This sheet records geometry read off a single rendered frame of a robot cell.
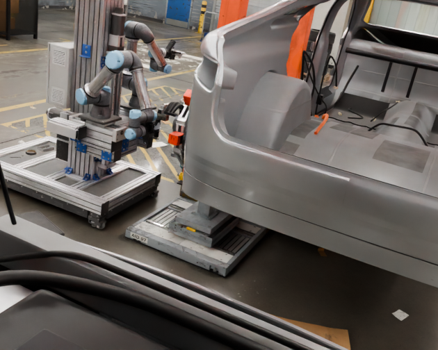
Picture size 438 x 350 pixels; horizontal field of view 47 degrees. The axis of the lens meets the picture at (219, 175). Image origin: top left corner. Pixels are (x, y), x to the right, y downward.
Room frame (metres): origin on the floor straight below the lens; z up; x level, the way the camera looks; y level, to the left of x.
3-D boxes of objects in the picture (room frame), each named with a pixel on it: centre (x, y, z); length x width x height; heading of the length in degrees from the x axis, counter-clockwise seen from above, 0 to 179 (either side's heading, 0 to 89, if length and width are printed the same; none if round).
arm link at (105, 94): (3.56, 0.93, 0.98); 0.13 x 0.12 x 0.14; 147
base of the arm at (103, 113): (3.56, 0.93, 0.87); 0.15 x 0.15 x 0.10
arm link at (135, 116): (3.21, 0.59, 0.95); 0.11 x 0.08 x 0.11; 147
